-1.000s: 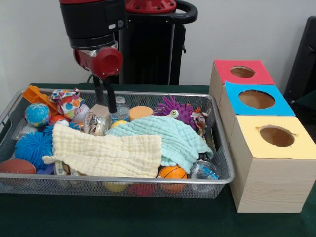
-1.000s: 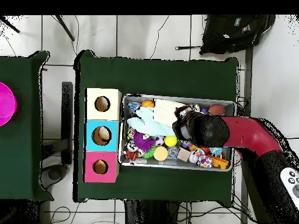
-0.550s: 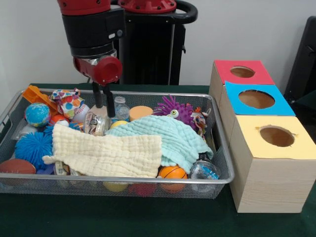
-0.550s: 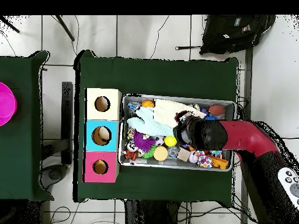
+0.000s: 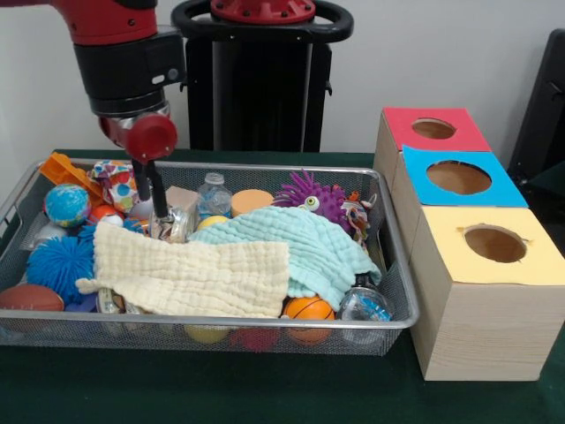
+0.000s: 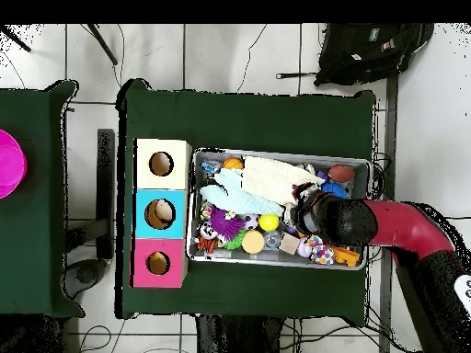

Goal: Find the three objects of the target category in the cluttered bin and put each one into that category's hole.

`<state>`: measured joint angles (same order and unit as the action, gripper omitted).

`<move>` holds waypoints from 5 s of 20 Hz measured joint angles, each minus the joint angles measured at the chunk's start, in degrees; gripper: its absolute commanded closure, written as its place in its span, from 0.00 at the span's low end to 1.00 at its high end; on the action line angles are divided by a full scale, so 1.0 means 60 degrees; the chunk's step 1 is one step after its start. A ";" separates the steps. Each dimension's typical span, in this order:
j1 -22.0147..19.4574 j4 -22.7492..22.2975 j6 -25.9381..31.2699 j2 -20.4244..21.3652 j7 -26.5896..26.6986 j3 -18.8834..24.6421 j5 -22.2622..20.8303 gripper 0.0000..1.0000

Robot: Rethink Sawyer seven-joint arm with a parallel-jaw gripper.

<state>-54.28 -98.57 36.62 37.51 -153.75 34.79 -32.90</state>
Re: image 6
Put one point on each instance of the dark green tablecloth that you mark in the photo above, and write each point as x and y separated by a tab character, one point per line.
36	239
257	117

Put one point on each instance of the yellow ball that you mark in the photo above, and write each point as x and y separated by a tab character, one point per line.
268	222

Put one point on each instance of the white toy baseball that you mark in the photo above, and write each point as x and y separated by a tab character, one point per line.
303	248

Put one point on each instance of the brown toy football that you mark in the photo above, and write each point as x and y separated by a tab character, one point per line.
341	173

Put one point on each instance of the orange plastic toy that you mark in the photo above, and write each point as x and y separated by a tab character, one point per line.
349	257

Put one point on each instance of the silver mesh bin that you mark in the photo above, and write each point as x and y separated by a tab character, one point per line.
228	259

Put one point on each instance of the cream waffle cloth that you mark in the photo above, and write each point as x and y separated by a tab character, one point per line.
272	180

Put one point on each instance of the blue spiky ball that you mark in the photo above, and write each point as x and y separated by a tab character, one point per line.
333	189

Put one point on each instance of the orange toy basketball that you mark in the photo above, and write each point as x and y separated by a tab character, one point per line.
232	163

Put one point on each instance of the round orange sponge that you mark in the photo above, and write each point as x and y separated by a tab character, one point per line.
252	242

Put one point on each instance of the pink plastic bowl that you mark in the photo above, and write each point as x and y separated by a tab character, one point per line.
11	165

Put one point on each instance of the yellow duck plush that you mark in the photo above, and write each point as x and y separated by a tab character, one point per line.
157	256

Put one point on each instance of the black tripod leg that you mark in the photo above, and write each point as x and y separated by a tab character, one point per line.
16	40
103	44

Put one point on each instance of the black backpack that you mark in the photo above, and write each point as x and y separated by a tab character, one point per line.
360	55

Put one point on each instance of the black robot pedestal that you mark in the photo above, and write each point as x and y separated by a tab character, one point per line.
239	338

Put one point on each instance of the mint waffle cloth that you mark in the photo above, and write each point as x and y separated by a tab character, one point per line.
235	198

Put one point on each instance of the grey metal rail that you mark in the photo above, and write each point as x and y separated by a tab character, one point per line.
390	128

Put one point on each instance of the black panel on stand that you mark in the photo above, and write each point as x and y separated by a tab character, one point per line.
106	184

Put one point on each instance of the purple spiky monster toy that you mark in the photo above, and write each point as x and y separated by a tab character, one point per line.
226	224

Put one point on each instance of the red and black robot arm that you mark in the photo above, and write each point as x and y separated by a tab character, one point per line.
404	228

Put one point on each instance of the wooden box with three holes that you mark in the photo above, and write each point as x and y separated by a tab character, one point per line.
176	180

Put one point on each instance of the polka dot fabric toy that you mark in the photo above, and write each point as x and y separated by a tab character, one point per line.
323	254

